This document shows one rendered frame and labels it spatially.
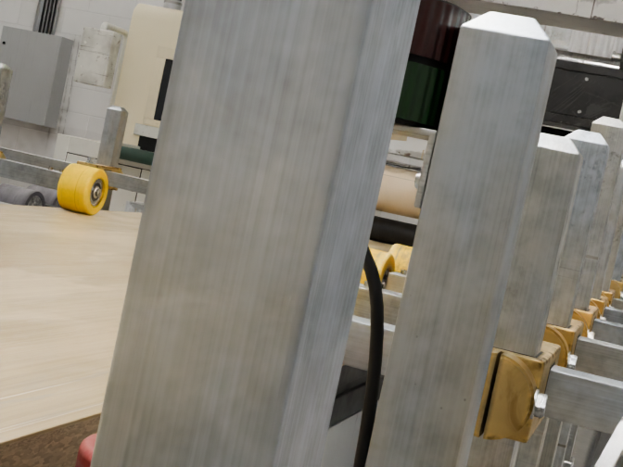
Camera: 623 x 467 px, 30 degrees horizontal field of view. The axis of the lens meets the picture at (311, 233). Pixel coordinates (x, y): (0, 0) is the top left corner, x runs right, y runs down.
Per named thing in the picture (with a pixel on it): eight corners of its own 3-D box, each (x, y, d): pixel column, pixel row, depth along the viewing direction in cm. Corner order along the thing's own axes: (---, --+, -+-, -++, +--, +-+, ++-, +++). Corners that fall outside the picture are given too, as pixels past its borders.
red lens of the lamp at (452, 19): (471, 79, 49) (482, 28, 49) (446, 57, 44) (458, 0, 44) (337, 56, 51) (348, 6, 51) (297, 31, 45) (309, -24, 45)
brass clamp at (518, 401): (553, 419, 79) (570, 347, 78) (533, 453, 66) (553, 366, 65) (465, 396, 80) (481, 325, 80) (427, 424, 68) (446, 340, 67)
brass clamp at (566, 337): (578, 378, 103) (591, 322, 102) (566, 397, 90) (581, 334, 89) (510, 361, 104) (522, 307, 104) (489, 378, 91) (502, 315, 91)
